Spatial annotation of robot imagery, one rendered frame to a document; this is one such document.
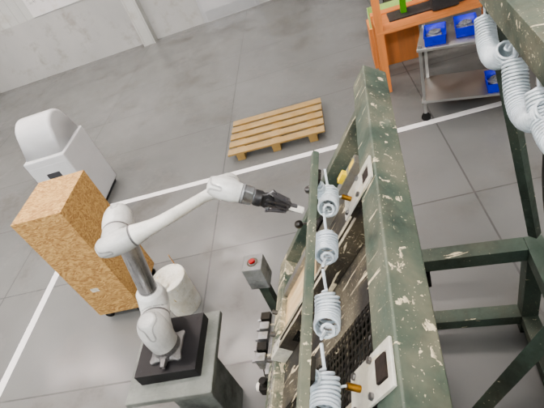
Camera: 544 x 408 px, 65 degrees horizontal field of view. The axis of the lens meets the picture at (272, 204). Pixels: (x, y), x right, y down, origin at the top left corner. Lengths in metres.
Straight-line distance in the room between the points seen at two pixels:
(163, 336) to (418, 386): 1.71
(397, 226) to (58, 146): 4.62
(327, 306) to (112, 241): 1.21
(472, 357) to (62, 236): 2.90
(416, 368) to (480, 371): 2.15
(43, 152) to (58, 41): 6.81
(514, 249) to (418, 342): 1.66
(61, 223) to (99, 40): 8.59
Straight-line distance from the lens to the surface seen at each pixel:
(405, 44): 6.11
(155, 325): 2.35
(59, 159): 5.36
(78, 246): 3.55
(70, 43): 11.94
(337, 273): 1.57
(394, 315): 0.92
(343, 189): 1.78
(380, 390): 0.90
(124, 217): 2.11
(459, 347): 3.09
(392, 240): 1.06
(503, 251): 2.51
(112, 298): 3.96
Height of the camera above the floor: 2.71
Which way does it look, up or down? 39 degrees down
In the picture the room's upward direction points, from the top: 23 degrees counter-clockwise
